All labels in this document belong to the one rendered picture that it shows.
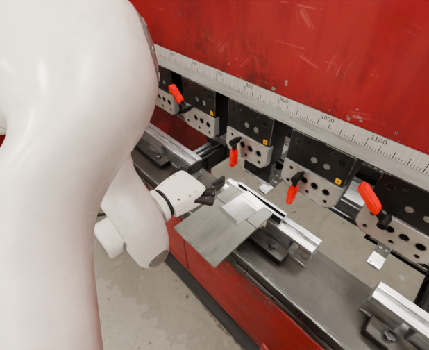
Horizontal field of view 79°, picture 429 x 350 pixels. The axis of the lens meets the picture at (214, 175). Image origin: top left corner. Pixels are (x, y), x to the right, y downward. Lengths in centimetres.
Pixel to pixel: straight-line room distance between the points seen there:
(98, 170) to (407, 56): 45
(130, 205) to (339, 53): 44
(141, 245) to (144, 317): 132
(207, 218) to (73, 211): 69
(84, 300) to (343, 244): 206
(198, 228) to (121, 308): 113
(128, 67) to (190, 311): 167
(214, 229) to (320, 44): 55
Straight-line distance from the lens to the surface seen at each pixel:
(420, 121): 53
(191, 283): 178
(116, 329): 183
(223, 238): 80
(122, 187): 48
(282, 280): 90
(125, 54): 17
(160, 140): 122
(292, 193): 67
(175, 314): 178
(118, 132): 17
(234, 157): 75
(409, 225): 64
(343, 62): 54
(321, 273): 95
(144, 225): 49
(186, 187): 64
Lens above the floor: 167
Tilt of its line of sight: 44 degrees down
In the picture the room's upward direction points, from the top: straight up
